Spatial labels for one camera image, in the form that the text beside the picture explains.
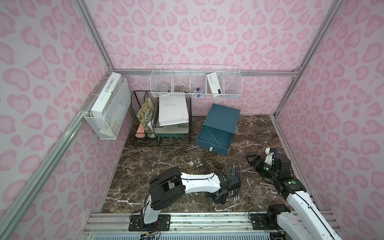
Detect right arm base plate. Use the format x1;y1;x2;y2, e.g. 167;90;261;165
248;213;280;231

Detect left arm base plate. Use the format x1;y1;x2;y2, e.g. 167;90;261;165
128;213;171;232

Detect white wire wall basket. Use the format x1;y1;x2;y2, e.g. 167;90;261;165
150;64;243;99

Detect white small box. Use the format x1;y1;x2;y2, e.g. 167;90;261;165
207;72;222;97

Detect yellow pencil bundle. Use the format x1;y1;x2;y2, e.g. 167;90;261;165
181;160;198;175

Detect green pencil bundle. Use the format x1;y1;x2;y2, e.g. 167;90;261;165
228;165;242;201

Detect green stool frame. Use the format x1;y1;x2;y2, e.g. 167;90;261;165
157;134;190;146

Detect white paper stack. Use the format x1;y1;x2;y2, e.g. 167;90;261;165
159;97;189;127

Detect black wire file rack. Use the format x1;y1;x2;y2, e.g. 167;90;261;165
130;91;192;147

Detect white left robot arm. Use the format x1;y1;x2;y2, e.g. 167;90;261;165
141;167;241;225

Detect teal drawer cabinet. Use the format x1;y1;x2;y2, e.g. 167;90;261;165
203;104;241;134

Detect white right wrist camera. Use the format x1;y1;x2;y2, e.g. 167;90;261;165
265;148;278;166

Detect colorful picture book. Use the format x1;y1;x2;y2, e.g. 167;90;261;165
137;98;155;135

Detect white book box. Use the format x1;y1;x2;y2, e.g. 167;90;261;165
91;72;123;118

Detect white wire side basket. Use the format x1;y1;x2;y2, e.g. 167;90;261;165
84;77;131;140

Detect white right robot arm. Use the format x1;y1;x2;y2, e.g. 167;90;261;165
246;149;341;240

